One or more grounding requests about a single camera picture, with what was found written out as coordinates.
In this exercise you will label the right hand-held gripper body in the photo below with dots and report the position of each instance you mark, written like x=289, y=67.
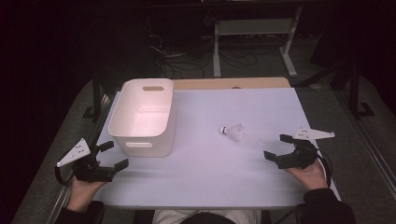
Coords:
x=300, y=157

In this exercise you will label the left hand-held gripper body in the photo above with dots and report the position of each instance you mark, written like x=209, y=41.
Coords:
x=90, y=172

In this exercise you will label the white plastic storage bin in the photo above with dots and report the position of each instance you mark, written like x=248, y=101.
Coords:
x=141, y=124

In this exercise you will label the white shuttlecock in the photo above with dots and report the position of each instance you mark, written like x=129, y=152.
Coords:
x=234, y=131

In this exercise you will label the person's left hand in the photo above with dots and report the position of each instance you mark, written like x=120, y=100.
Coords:
x=81, y=194

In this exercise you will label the person's right hand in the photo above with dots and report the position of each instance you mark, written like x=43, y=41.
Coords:
x=313, y=177

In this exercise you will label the black metal stand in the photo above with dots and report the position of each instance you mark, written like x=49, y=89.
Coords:
x=355, y=93
x=97, y=99

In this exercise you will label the person's lap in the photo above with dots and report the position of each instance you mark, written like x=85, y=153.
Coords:
x=168, y=217

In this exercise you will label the white metal stand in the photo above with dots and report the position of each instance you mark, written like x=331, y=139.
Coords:
x=252, y=27

